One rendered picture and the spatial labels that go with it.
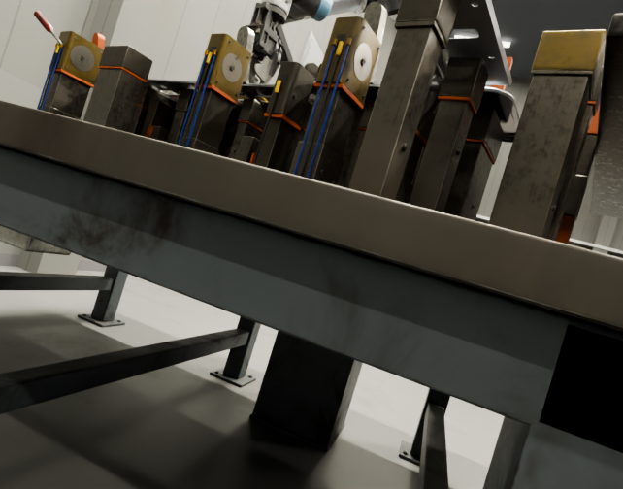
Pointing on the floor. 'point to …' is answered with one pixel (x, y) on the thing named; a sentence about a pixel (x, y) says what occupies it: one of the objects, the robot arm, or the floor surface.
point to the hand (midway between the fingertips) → (257, 89)
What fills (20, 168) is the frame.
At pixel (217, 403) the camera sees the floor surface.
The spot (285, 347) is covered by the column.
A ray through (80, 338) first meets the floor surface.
